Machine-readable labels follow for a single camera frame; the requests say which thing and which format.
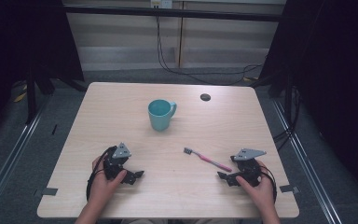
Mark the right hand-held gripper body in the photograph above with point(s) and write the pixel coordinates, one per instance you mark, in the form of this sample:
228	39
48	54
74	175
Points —
248	169

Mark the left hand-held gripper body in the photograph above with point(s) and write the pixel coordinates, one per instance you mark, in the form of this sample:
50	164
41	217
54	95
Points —
115	161

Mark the pink toothbrush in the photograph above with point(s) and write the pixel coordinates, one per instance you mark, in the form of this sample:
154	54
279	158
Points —
208	160

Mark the teal mug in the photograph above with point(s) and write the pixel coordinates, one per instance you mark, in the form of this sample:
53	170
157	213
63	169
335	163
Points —
160	115

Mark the person's right hand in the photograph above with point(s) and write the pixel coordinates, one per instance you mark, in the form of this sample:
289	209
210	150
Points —
259	193

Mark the person's left hand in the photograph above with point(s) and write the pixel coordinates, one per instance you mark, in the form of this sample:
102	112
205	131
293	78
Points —
103	186

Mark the grey tape strip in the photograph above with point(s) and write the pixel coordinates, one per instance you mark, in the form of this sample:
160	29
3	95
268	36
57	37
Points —
49	191
289	188

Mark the dark round table grommet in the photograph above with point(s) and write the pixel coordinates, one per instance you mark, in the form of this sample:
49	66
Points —
205	97

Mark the black metal stand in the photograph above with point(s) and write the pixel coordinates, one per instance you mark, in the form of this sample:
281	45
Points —
31	93
288	93

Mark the dark curtain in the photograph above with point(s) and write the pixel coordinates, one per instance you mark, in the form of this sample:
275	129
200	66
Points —
18	46
332	77

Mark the black horizontal bar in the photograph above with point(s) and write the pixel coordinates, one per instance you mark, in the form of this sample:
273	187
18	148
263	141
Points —
174	13

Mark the metal floor rail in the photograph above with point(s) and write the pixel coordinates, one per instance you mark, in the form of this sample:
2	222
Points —
12	155
307	174

